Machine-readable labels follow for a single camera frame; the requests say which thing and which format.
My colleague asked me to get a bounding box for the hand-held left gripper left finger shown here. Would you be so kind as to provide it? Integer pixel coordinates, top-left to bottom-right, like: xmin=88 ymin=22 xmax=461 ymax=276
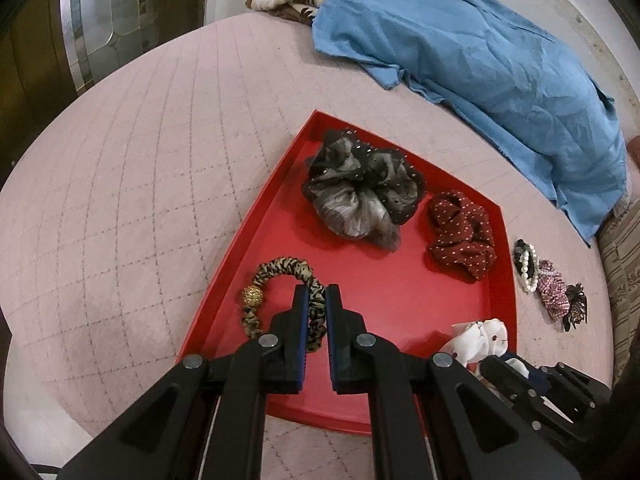
xmin=57 ymin=284 xmax=309 ymax=480

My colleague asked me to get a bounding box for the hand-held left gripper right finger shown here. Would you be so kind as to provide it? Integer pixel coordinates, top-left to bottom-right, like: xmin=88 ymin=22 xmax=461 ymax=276
xmin=326 ymin=283 xmax=582 ymax=480

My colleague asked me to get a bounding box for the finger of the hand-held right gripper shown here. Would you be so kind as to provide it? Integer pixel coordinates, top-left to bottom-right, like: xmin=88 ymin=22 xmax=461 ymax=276
xmin=479 ymin=355 xmax=543 ymax=428
xmin=538 ymin=364 xmax=600 ymax=412

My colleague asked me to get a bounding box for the white floral scrunchie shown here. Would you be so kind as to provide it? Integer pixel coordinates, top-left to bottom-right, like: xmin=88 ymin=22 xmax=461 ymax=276
xmin=440 ymin=318 xmax=531 ymax=377

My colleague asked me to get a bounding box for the black lace scrunchie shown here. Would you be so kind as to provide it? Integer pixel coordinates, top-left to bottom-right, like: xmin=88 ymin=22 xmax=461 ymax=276
xmin=561 ymin=283 xmax=589 ymax=333

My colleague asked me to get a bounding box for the red tray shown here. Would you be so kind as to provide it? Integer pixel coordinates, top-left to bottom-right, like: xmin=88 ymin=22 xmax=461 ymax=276
xmin=176 ymin=109 xmax=521 ymax=435

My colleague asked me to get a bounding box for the pink plaid scrunchie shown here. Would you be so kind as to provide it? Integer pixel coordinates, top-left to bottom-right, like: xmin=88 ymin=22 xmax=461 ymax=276
xmin=536 ymin=260 xmax=571 ymax=322

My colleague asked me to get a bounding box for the white pearl bracelet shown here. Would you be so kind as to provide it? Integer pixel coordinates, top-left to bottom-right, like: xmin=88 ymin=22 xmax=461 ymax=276
xmin=517 ymin=244 xmax=540 ymax=293

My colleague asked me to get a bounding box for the striped beige cushion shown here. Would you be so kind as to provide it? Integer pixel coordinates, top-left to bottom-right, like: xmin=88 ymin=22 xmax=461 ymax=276
xmin=596 ymin=198 xmax=640 ymax=367

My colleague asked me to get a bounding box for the dark red dotted scrunchie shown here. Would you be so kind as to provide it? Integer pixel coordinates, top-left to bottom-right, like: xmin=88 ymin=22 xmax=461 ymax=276
xmin=426 ymin=190 xmax=497 ymax=285

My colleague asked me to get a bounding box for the grey black sheer scrunchie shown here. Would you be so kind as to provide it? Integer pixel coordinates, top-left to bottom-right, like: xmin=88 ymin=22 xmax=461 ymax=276
xmin=302 ymin=129 xmax=427 ymax=253

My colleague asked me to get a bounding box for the pink quilted bed cover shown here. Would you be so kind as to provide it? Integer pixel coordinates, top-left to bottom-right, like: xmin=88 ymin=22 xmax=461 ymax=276
xmin=0 ymin=10 xmax=621 ymax=480

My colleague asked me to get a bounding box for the blue shirt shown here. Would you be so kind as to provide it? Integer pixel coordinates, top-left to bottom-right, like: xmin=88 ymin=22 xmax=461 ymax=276
xmin=311 ymin=0 xmax=629 ymax=247

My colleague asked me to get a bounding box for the wooden door with glass panel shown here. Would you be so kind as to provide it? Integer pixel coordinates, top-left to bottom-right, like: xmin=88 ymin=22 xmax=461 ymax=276
xmin=0 ymin=0 xmax=211 ymax=181

